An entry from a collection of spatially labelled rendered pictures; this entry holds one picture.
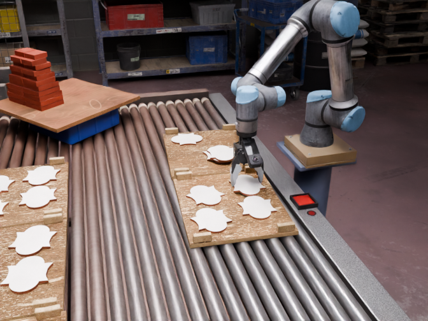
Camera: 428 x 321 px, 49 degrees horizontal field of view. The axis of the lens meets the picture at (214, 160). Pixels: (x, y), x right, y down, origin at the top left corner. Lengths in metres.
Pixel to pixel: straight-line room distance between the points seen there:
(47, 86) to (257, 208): 1.15
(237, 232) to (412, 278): 1.64
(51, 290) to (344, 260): 0.83
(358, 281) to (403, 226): 1.98
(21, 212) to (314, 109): 1.22
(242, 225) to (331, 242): 0.28
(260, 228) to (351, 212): 1.93
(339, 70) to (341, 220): 1.62
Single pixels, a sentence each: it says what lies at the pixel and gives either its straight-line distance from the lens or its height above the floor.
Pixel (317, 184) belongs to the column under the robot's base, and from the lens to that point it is 2.17.
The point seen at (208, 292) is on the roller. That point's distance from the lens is 1.31.
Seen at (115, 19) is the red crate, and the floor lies 0.77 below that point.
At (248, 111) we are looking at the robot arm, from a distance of 1.58.
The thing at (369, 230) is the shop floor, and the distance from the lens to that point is 3.24.
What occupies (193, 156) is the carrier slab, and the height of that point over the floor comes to 0.94.
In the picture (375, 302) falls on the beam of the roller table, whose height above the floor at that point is 0.91.
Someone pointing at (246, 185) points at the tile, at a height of 0.95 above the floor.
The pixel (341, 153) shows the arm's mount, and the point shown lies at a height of 0.92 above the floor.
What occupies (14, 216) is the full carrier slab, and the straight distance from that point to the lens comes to 1.69.
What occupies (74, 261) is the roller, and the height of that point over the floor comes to 0.92.
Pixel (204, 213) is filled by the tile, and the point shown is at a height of 0.94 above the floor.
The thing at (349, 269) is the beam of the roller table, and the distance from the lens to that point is 1.43.
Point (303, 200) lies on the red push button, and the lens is 1.68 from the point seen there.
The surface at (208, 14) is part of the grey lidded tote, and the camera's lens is 5.97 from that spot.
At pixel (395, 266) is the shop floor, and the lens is 3.00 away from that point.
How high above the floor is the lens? 1.82
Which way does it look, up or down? 28 degrees down
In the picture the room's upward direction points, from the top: straight up
